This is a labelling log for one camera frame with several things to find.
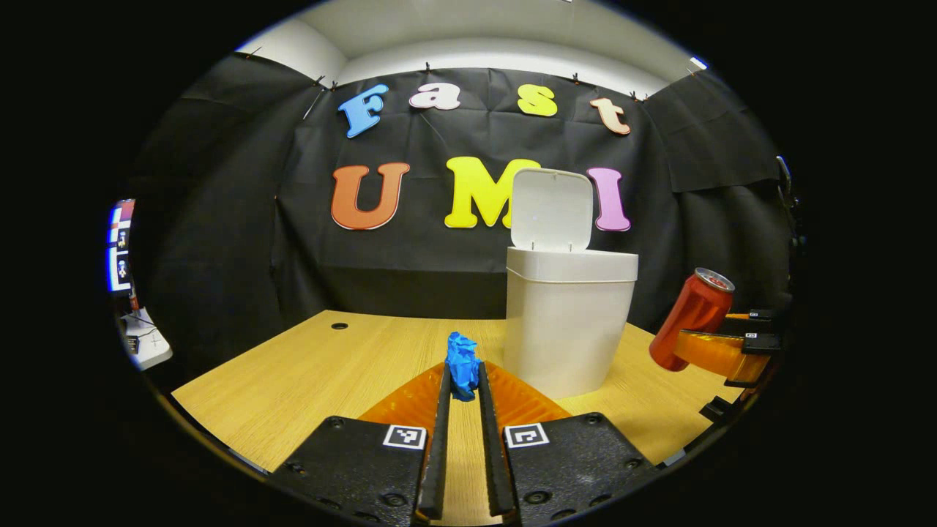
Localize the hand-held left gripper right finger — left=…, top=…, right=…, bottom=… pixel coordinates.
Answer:
left=477, top=360, right=660, bottom=524

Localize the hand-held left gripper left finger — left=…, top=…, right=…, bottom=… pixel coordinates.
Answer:
left=271, top=361, right=452, bottom=524

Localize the red pop can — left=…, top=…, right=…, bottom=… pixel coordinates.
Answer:
left=649, top=268, right=736, bottom=372

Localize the blue paper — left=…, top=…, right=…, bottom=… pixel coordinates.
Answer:
left=445, top=332, right=482, bottom=402

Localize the white desktop garbage bin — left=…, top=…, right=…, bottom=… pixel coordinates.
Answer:
left=504, top=168, right=639, bottom=400

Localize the wooden desktop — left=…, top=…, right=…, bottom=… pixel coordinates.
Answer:
left=170, top=310, right=747, bottom=524

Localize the black backdrop cloth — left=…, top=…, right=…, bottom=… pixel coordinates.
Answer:
left=121, top=53, right=799, bottom=359

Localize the white side table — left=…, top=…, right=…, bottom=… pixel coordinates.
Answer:
left=121, top=307, right=174, bottom=371

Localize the computer monitor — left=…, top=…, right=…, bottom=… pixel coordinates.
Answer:
left=107, top=199, right=137, bottom=294

